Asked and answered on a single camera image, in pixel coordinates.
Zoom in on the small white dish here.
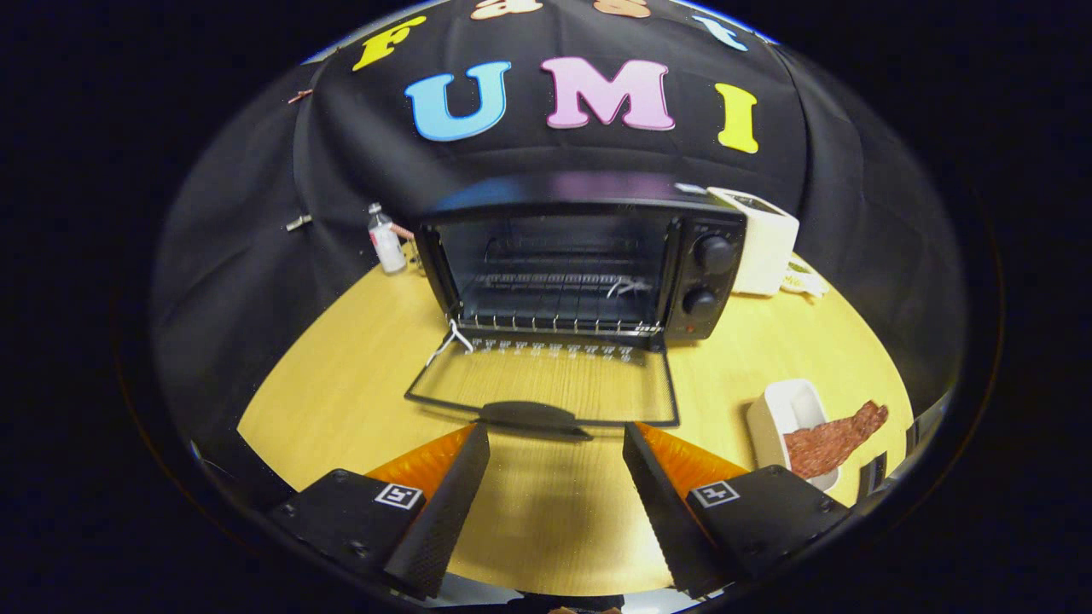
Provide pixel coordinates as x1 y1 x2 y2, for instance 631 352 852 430
781 260 830 299

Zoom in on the white toaster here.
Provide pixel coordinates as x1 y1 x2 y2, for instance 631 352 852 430
706 186 801 298

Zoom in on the red bacon strip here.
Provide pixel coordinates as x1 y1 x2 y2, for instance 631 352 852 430
783 401 890 480

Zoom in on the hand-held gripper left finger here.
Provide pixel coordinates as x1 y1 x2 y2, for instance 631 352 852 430
271 424 492 601

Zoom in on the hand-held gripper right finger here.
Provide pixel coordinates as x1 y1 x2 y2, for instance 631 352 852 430
621 422 852 600

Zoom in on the white ribbed tray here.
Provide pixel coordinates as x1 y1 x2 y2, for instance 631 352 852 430
747 379 841 493

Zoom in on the black toaster oven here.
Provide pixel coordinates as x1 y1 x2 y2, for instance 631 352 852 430
404 171 748 440

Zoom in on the black backdrop cloth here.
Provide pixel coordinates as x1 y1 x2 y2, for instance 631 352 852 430
154 0 969 478

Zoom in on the small clear bottle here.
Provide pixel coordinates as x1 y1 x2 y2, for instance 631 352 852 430
367 202 409 275

